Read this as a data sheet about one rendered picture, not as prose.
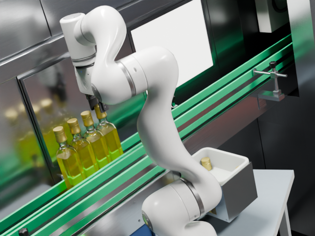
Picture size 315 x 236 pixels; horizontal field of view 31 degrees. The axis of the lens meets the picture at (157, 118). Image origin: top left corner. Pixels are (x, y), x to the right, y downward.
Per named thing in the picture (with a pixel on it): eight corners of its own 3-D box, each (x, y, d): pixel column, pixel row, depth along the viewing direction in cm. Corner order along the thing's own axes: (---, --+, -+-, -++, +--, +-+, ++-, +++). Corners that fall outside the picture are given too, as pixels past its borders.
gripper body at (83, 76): (67, 63, 186) (77, 93, 191) (85, 66, 179) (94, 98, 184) (85, 55, 191) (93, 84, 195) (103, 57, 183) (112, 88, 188)
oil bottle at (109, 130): (120, 169, 207) (104, 117, 198) (130, 172, 203) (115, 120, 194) (108, 176, 204) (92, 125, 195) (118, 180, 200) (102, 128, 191)
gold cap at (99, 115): (102, 113, 196) (99, 102, 194) (108, 115, 193) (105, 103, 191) (94, 118, 194) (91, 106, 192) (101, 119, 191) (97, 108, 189)
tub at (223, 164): (208, 165, 220) (204, 145, 216) (255, 178, 204) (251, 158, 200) (179, 188, 210) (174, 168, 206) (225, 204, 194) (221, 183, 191)
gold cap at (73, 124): (76, 128, 189) (72, 117, 187) (83, 130, 187) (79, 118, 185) (68, 133, 187) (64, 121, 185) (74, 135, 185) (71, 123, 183)
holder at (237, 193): (202, 179, 227) (195, 146, 221) (258, 197, 208) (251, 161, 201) (173, 202, 217) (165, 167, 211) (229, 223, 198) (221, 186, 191)
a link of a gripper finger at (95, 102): (81, 92, 193) (86, 109, 195) (86, 93, 190) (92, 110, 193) (88, 88, 194) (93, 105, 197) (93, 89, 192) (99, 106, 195)
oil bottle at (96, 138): (108, 176, 204) (92, 125, 195) (118, 180, 200) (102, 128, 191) (96, 184, 201) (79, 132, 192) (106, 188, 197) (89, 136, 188)
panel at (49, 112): (211, 66, 251) (196, -8, 237) (216, 67, 249) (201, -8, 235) (49, 165, 200) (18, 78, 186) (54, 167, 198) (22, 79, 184)
